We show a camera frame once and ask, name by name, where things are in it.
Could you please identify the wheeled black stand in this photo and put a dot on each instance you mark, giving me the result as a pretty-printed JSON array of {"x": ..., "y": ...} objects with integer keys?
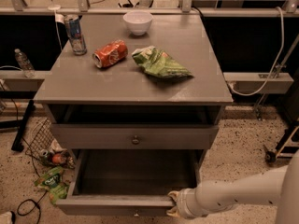
[{"x": 283, "y": 150}]

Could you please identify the blue energy drink can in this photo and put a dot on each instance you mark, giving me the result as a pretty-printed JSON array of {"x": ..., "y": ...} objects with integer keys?
[{"x": 75, "y": 35}]

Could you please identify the grey drawer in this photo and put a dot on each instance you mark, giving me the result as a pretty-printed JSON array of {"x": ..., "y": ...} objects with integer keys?
[
  {"x": 129, "y": 183},
  {"x": 87, "y": 136}
]

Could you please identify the green chip bag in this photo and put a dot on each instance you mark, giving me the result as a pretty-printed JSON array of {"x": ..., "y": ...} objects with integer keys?
[{"x": 156, "y": 62}]

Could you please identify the clear plastic water bottle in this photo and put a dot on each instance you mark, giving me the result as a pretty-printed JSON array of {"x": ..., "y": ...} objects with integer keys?
[{"x": 24, "y": 63}]

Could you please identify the green snack bag on floor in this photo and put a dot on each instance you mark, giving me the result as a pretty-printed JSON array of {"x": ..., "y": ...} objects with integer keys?
[{"x": 52, "y": 182}]

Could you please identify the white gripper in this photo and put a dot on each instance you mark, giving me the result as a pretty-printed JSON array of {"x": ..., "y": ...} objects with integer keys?
[{"x": 184, "y": 203}]

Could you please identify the wire basket with trash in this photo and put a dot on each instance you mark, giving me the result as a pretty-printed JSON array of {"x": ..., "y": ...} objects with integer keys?
[{"x": 46, "y": 149}]

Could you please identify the white bowl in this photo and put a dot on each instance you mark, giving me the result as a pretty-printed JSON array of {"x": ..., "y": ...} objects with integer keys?
[{"x": 138, "y": 22}]

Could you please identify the crushed orange soda can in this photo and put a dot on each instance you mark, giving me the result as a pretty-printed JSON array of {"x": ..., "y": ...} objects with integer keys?
[{"x": 110, "y": 54}]

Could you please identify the black bar on floor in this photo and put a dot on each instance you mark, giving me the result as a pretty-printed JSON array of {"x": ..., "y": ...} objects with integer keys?
[{"x": 17, "y": 145}]

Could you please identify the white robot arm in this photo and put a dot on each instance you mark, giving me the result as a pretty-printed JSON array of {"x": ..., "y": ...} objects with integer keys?
[{"x": 278, "y": 187}]

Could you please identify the grey top drawer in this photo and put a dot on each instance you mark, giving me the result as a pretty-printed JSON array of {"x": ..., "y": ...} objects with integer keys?
[{"x": 87, "y": 136}]

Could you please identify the grey drawer cabinet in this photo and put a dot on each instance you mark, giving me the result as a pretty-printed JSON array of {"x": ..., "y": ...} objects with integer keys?
[{"x": 77, "y": 92}]

